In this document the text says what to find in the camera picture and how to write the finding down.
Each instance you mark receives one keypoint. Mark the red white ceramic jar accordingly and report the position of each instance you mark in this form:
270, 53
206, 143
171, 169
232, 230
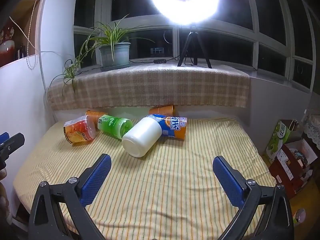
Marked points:
7, 47

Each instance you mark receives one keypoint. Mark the white plastic cup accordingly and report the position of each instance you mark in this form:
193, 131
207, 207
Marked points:
141, 137

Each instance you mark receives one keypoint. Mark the black tripod stand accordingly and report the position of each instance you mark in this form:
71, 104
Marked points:
189, 48

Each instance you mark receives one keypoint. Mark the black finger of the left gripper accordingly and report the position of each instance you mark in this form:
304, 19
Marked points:
9, 145

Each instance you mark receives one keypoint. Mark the red cardboard box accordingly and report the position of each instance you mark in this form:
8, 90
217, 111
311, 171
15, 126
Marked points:
293, 166

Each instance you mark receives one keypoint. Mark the beige plaid sill cloth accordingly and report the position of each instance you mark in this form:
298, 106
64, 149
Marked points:
147, 86

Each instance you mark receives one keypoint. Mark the bright ring light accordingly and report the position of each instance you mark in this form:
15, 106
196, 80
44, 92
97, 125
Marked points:
186, 12

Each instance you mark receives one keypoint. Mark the orange paper cup back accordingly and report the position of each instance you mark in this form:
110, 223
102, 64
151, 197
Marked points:
163, 110

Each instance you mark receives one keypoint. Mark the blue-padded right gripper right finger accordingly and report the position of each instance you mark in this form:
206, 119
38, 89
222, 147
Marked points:
276, 220

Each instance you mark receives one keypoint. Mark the blue orange paper cup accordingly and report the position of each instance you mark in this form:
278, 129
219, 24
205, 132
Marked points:
172, 126

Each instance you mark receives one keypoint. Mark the orange paper cup left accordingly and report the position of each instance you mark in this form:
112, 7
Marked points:
94, 116

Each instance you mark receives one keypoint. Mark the potted spider plant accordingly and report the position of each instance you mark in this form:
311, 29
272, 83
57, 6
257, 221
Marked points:
103, 36

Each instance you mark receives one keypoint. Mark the green plastic tea cup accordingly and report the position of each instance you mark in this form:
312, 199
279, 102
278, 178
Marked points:
114, 126

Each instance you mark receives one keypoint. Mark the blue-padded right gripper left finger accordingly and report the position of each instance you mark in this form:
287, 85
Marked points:
46, 219

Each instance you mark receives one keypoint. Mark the black power strip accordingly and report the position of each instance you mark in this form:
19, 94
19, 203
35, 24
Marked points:
160, 61

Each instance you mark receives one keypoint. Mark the green white carton box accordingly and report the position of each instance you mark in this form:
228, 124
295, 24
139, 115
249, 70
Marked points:
283, 131

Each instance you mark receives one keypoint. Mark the yellow striped table cloth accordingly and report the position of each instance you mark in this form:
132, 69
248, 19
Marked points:
170, 193

